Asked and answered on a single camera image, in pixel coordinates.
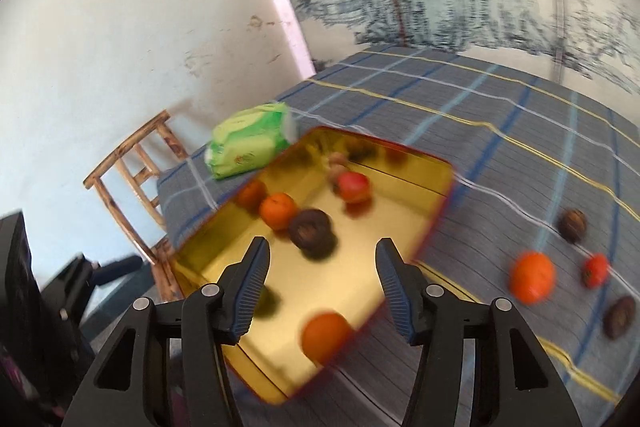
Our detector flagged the wooden chair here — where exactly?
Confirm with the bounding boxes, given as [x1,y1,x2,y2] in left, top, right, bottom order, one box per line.
[82,109,191,303]

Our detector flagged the round light brown fruit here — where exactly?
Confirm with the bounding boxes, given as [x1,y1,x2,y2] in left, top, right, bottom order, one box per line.
[327,151,351,182]

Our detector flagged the green tissue pack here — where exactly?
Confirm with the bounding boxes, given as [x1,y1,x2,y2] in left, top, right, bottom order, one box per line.
[204,102,297,181]

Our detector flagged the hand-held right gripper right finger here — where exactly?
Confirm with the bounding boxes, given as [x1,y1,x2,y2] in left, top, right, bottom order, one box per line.
[375,237,583,427]

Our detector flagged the small red persimmon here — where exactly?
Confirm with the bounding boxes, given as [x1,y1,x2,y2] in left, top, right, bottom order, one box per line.
[581,253,611,289]
[336,172,372,204]

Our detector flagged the grey plaid tablecloth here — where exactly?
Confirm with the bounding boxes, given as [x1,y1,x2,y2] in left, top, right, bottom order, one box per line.
[156,46,640,427]

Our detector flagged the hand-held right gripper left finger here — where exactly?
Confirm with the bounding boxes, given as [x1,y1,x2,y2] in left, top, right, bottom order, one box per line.
[60,236,272,427]

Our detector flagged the gold metal tin box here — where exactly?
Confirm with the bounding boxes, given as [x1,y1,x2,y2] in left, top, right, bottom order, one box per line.
[170,125,456,405]

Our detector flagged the orange mandarin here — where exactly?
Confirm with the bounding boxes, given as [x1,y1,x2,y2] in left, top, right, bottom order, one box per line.
[301,313,356,365]
[258,192,299,232]
[509,251,557,306]

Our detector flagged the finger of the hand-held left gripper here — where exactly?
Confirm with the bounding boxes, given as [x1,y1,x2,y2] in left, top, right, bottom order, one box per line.
[92,255,146,286]

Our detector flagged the dark brown passion fruit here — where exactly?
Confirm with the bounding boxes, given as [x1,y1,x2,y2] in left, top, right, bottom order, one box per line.
[602,297,637,340]
[287,208,333,253]
[557,208,588,243]

